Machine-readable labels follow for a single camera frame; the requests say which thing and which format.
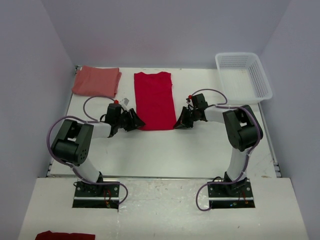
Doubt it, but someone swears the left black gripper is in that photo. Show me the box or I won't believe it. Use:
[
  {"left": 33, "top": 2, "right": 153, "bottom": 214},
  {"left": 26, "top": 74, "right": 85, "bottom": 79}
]
[{"left": 115, "top": 108, "right": 145, "bottom": 132}]

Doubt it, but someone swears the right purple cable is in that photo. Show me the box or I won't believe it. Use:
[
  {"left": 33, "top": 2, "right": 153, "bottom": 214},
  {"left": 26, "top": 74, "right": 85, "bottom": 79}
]
[{"left": 196, "top": 88, "right": 264, "bottom": 213}]

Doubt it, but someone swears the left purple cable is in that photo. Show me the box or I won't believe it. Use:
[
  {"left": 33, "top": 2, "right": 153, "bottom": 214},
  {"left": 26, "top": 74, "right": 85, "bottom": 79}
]
[{"left": 46, "top": 96, "right": 129, "bottom": 207}]

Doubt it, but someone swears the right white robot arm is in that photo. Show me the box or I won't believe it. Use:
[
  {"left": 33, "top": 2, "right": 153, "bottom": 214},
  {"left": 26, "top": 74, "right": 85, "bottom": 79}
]
[{"left": 173, "top": 93, "right": 263, "bottom": 197}]

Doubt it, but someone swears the folded pink t shirt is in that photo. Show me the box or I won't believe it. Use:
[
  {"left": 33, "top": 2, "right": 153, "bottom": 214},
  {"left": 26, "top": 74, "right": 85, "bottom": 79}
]
[{"left": 71, "top": 65, "right": 122, "bottom": 98}]

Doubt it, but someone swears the white plastic basket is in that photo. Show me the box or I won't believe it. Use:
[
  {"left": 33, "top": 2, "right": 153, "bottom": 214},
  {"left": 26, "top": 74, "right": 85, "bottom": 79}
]
[{"left": 215, "top": 52, "right": 273, "bottom": 105}]

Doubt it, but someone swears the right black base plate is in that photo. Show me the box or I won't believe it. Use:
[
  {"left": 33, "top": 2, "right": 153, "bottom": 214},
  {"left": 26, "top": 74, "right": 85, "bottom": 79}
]
[{"left": 207, "top": 177, "right": 256, "bottom": 210}]

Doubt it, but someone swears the bright red t shirt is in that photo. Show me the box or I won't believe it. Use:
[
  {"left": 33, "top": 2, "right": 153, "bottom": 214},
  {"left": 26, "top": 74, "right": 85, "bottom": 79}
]
[{"left": 134, "top": 71, "right": 176, "bottom": 131}]

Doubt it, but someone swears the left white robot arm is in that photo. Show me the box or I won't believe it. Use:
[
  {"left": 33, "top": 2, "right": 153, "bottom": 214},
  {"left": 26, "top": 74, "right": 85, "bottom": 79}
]
[{"left": 46, "top": 103, "right": 146, "bottom": 197}]

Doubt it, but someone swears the dark red cloth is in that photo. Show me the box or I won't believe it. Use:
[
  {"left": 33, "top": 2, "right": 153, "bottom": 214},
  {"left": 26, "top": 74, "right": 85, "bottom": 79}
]
[{"left": 35, "top": 230, "right": 96, "bottom": 240}]

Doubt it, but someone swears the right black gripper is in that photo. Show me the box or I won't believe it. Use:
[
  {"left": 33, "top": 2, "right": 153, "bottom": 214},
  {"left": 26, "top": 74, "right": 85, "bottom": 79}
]
[{"left": 174, "top": 107, "right": 199, "bottom": 130}]

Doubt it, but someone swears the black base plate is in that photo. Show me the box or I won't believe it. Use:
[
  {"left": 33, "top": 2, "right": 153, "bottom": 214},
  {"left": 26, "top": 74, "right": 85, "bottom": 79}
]
[
  {"left": 72, "top": 181, "right": 120, "bottom": 210},
  {"left": 207, "top": 177, "right": 256, "bottom": 210}
]

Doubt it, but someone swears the purple cable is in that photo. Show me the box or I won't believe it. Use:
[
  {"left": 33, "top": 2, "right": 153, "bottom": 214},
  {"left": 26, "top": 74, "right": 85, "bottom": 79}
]
[
  {"left": 46, "top": 96, "right": 129, "bottom": 207},
  {"left": 196, "top": 88, "right": 264, "bottom": 213}
]

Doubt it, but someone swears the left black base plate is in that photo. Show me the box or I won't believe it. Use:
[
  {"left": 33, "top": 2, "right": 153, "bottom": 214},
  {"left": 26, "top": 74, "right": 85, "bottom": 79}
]
[{"left": 72, "top": 181, "right": 120, "bottom": 210}]

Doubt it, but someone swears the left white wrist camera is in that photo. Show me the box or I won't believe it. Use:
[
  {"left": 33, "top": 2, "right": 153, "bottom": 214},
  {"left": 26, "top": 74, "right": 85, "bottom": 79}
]
[{"left": 113, "top": 97, "right": 130, "bottom": 109}]

